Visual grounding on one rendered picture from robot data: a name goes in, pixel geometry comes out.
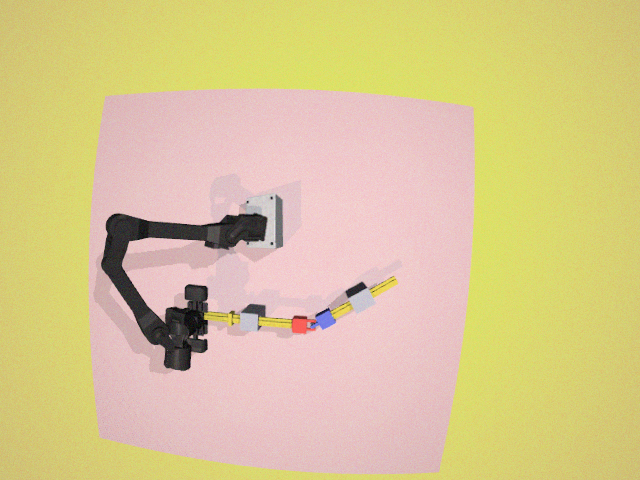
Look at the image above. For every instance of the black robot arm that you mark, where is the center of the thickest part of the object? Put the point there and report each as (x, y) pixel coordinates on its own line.
(123, 228)

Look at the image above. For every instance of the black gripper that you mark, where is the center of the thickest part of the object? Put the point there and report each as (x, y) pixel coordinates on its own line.
(197, 307)

